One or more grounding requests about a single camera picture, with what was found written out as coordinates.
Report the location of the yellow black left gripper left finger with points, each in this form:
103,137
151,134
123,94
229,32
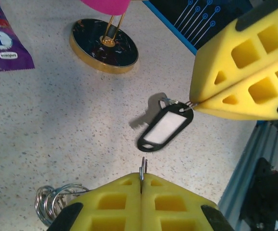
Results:
110,207

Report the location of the purple candy bag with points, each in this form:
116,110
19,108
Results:
6,48

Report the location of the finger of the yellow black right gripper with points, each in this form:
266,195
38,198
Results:
269,103
211,69

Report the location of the pink plastic goblet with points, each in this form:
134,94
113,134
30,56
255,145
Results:
110,6

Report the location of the key with black tag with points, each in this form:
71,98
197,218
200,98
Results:
165,125

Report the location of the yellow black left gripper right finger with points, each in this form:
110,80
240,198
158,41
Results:
177,207

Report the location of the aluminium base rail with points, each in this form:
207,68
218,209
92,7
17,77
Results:
247,168

